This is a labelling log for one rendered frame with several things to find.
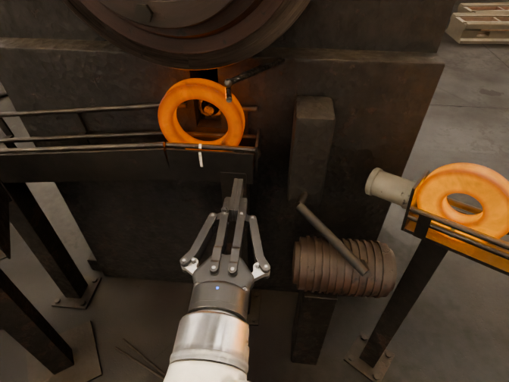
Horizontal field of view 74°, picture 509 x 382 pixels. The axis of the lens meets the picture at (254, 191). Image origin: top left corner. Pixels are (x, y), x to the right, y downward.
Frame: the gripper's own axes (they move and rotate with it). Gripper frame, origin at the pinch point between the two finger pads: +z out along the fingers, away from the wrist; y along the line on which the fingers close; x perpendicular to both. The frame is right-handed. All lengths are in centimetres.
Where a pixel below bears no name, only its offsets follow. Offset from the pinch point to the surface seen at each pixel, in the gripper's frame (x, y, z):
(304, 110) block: 4.2, 10.9, 20.5
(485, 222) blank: -4.1, 42.6, 2.0
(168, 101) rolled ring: 4.2, -16.3, 21.1
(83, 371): -73, -50, -12
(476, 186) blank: 1.6, 39.4, 4.8
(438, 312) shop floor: -76, 67, 18
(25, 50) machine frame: 10, -48, 29
